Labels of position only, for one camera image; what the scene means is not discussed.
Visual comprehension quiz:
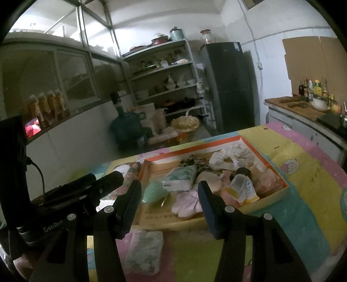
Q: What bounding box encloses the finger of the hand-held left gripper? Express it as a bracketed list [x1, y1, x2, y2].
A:
[85, 171, 125, 208]
[43, 173, 97, 202]

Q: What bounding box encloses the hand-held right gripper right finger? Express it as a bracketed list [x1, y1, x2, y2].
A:
[197, 180, 313, 282]

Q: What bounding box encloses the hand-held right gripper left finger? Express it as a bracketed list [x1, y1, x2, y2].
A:
[29, 180, 143, 282]

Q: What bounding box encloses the orange-edged cardboard box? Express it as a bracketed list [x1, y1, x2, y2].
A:
[132, 135, 289, 226]

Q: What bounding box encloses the beige teddy bear pink outfit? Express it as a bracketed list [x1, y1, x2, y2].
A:
[172, 172, 224, 220]

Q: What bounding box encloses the clear plastic bag peach plush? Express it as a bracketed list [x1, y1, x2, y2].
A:
[253, 169, 283, 195]

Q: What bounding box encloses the clear bag yellow label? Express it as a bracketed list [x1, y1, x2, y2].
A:
[230, 174, 260, 207]

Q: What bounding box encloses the small lit screen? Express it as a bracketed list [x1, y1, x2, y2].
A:
[24, 117, 43, 139]

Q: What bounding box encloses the teal tissue packet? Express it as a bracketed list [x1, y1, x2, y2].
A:
[162, 165, 197, 192]

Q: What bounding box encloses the pale floral tissue packet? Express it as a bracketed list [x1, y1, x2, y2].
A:
[125, 230, 165, 275]

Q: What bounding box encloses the leopard print cloth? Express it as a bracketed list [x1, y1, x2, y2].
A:
[178, 154, 215, 174]

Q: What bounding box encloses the dark brown plush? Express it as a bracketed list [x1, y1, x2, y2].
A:
[235, 167, 253, 183]

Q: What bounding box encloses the blue-green water jug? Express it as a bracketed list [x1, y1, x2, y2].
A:
[109, 111, 145, 150]

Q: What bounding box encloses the white sack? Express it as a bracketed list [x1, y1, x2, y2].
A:
[135, 103, 167, 131]

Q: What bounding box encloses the dark water jug pump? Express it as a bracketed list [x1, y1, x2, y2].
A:
[110, 92, 123, 113]

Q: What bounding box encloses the basket of steamed buns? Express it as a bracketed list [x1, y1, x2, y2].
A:
[170, 116, 200, 132]

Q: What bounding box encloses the colourful printed blanket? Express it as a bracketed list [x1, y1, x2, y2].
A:
[30, 121, 347, 282]

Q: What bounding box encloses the black frying pan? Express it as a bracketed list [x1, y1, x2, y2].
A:
[162, 97, 204, 112]

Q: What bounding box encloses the glass-door cabinet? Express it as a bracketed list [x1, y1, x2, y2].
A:
[0, 0, 123, 116]

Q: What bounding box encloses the white metal shelf rack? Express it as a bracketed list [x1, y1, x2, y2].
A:
[122, 39, 210, 129]

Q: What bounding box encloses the dark grey refrigerator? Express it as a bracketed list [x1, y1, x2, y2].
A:
[200, 41, 257, 134]

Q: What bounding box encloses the wooden kitchen counter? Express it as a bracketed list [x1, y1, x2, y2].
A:
[264, 96, 347, 164]

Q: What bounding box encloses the red pot glass lid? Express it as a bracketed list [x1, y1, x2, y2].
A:
[151, 33, 171, 45]

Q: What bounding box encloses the black cooktop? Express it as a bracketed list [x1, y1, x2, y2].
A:
[317, 111, 347, 134]

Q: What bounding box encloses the white bowl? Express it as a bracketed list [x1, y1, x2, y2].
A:
[311, 97, 331, 112]

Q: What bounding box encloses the teal enamel pot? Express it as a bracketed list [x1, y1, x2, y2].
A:
[170, 26, 186, 41]

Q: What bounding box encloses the group of condiment bottles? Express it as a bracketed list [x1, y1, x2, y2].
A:
[298, 77, 336, 106]

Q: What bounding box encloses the glass jar red lid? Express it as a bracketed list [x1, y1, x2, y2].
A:
[200, 29, 214, 44]

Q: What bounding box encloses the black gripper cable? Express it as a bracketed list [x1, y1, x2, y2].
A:
[26, 157, 45, 196]

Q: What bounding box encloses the white wall cable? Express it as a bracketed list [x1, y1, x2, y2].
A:
[238, 0, 265, 128]

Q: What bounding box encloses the brown cardboard wall sheet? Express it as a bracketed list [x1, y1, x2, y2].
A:
[282, 35, 347, 98]

